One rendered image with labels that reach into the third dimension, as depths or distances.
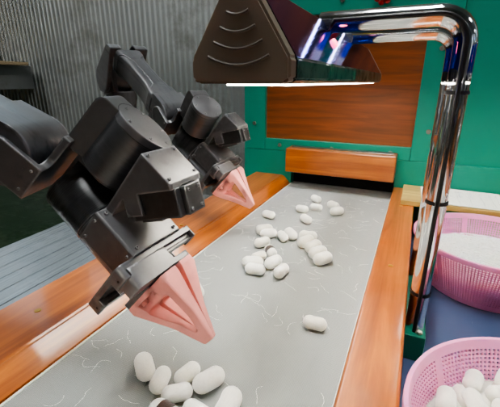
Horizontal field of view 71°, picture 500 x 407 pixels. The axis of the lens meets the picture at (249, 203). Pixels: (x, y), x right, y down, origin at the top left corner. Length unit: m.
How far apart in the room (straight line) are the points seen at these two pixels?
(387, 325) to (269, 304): 0.16
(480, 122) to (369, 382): 0.78
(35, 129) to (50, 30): 3.82
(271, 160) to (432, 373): 0.81
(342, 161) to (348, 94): 0.19
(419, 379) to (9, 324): 0.47
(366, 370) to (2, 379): 0.37
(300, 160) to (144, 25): 2.62
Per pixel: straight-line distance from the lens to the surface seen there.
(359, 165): 1.00
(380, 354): 0.44
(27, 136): 0.37
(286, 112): 1.10
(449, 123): 0.46
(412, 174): 1.05
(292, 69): 0.27
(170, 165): 0.30
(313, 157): 1.02
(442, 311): 0.70
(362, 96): 1.05
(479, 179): 1.07
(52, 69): 4.21
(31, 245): 1.00
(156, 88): 0.79
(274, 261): 0.60
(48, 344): 0.49
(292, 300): 0.54
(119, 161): 0.33
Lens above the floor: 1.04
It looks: 19 degrees down
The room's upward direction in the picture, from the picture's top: straight up
